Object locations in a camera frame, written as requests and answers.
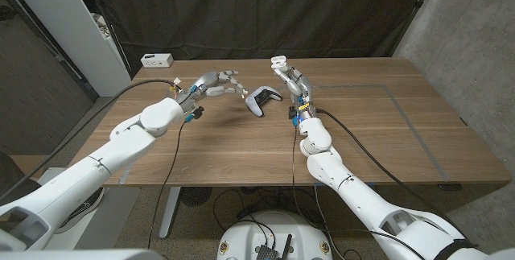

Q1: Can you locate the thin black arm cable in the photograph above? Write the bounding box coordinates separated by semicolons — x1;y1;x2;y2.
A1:
290;124;323;233
146;119;190;250

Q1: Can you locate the white floor platform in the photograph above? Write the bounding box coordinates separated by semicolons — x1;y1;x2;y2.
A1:
38;167;142;252

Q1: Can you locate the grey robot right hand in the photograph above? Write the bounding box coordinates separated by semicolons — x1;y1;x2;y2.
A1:
274;65;314;111

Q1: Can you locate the white robot chest cover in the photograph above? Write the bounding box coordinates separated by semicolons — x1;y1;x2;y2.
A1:
0;249;164;260

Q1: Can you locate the white robot torso base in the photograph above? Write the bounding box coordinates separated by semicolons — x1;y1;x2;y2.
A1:
216;210;334;260

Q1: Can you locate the black backdrop curtain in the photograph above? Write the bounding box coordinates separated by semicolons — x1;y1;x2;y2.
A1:
88;0;435;78

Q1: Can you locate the white metal cabinet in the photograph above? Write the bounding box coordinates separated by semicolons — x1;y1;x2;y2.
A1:
0;0;133;98

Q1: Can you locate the black torso electronics module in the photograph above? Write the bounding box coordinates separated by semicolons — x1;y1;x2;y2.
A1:
255;233;294;260

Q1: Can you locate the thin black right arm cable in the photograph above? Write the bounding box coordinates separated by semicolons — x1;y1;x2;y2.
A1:
290;124;323;233

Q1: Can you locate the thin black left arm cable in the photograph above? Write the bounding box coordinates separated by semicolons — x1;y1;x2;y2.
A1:
146;119;190;250

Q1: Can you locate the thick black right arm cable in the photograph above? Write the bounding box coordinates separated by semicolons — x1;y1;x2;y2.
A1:
315;108;468;237

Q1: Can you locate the black backdrop stand pole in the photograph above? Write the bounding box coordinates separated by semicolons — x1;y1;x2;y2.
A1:
385;0;443;58
85;0;133;75

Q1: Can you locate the white AirPods case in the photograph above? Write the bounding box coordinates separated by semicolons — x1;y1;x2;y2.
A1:
270;55;288;72

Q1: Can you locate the light grey table leg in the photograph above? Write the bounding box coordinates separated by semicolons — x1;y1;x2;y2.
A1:
159;187;182;240

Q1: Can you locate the black round floor fan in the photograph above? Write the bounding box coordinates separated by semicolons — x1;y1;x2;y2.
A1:
179;187;213;208

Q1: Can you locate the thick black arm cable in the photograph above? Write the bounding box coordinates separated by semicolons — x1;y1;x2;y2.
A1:
315;108;468;237
0;78;180;204

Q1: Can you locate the black white sneaker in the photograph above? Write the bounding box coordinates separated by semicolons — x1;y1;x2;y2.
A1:
54;187;106;235

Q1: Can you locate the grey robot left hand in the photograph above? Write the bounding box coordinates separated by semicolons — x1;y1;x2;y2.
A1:
187;69;248;105

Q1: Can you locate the black looped floor cable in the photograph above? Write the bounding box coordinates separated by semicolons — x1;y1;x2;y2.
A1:
211;187;323;235

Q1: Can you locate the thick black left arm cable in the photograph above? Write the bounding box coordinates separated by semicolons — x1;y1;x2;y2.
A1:
0;78;180;204

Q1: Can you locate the white power strip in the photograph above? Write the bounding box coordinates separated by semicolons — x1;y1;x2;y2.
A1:
140;53;175;68

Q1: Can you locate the white black game controller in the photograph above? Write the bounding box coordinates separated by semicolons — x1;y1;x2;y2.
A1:
244;85;283;118

